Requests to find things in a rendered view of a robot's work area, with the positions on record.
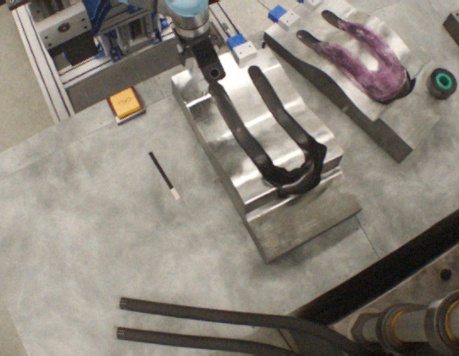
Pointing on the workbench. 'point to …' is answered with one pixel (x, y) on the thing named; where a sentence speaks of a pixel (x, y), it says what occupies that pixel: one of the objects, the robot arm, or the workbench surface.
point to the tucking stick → (163, 175)
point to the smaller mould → (457, 27)
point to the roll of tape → (441, 83)
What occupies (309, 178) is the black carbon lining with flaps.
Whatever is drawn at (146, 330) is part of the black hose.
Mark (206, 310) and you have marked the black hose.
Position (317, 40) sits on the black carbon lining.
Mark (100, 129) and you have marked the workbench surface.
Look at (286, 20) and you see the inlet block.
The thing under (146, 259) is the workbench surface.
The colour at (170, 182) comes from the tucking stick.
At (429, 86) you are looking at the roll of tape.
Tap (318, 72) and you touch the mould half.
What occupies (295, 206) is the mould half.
